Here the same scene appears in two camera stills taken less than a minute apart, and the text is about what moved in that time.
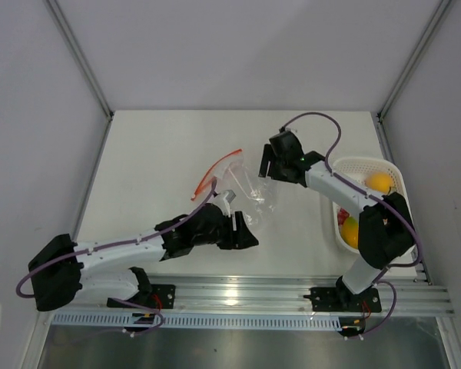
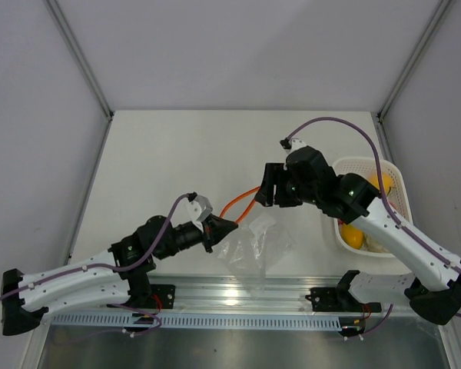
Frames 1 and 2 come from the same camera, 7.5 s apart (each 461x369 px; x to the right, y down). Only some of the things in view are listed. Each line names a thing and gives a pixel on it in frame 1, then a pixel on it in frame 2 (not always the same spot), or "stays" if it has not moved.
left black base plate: (159, 297) stays
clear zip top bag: (243, 191) to (257, 248)
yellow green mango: (349, 231) stays
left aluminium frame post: (77, 51) stays
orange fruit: (379, 182) stays
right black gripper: (269, 155) to (274, 175)
